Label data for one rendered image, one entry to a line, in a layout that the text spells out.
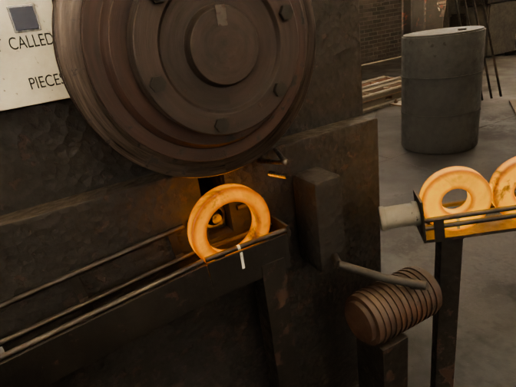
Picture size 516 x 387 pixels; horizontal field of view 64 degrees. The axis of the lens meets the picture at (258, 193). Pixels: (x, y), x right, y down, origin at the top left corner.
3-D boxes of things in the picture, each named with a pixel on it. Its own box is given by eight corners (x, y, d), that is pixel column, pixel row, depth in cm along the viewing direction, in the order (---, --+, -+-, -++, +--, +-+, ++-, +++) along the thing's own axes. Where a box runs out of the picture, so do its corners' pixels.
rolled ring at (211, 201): (266, 176, 88) (258, 172, 91) (183, 202, 80) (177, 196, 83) (276, 251, 95) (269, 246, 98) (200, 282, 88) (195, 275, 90)
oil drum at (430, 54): (385, 145, 359) (383, 36, 325) (434, 130, 382) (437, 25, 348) (443, 160, 310) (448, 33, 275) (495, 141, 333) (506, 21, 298)
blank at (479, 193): (415, 171, 97) (418, 176, 94) (486, 159, 94) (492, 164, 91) (421, 229, 103) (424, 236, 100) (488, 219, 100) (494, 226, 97)
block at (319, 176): (297, 257, 110) (288, 172, 100) (322, 246, 113) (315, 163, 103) (322, 276, 101) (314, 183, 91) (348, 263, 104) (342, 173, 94)
